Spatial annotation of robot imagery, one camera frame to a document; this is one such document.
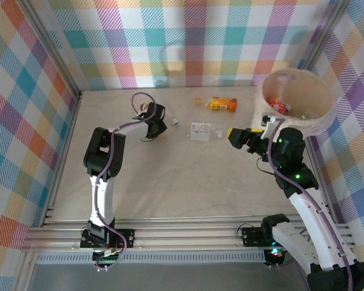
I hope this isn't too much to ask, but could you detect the red label plastic bottle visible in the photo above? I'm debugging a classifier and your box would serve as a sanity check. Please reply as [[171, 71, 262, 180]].
[[269, 96, 292, 115]]

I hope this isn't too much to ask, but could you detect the green label clear bottle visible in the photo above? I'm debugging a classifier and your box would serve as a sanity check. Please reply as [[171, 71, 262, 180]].
[[298, 109, 319, 121]]

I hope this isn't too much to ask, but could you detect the orange juice bottle yellow label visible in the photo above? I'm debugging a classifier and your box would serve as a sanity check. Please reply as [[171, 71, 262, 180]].
[[195, 96, 238, 112]]

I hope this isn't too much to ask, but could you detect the white round bin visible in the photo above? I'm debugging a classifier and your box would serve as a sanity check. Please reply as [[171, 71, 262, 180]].
[[251, 69, 334, 137]]

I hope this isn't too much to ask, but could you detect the clear bottle blue cap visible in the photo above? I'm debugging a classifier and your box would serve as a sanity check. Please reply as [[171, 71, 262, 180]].
[[163, 113, 180, 127]]

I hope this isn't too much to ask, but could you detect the flattened clear bottle white label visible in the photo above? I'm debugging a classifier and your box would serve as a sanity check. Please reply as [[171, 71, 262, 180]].
[[184, 121, 224, 142]]

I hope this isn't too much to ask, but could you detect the small lit control module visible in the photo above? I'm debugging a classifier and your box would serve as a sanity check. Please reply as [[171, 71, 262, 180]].
[[266, 247, 285, 269]]

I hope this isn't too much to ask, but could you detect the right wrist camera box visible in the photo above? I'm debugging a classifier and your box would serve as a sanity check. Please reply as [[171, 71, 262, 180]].
[[260, 112, 277, 140]]

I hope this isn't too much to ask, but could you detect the aluminium side rail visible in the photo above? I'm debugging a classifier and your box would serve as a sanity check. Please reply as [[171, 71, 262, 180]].
[[303, 135, 339, 227], [42, 90, 83, 227]]

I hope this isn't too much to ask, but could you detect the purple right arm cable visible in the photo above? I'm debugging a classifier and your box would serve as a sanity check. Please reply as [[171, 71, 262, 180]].
[[266, 118, 354, 291]]

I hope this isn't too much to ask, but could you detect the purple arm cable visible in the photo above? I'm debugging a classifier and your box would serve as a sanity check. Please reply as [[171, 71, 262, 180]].
[[92, 92, 158, 261], [266, 118, 354, 291]]

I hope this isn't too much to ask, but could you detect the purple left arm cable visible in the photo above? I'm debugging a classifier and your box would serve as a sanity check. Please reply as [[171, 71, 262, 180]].
[[92, 92, 158, 261]]

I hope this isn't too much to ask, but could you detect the thin black cable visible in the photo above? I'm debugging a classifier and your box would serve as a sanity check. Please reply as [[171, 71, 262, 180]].
[[256, 156, 277, 177]]

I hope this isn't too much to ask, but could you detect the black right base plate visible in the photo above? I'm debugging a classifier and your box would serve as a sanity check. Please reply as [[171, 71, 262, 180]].
[[241, 226, 266, 247]]

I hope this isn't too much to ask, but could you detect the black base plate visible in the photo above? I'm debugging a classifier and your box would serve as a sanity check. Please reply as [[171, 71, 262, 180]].
[[241, 226, 266, 247], [80, 229, 137, 250]]

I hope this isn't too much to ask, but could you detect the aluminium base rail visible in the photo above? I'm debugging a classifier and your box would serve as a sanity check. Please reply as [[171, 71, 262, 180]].
[[21, 216, 357, 252]]

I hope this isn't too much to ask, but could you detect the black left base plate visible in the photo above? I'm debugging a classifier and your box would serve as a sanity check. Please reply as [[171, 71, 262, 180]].
[[80, 229, 137, 250]]

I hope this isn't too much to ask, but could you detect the aluminium corner post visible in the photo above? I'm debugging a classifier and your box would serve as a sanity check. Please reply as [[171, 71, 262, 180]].
[[20, 0, 82, 99], [298, 0, 351, 72]]

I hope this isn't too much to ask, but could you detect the grey slotted cable duct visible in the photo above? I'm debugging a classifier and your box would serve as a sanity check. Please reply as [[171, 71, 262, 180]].
[[36, 253, 266, 265]]

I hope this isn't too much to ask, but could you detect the circuit board with wires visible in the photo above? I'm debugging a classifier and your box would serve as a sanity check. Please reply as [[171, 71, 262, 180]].
[[92, 247, 127, 272]]

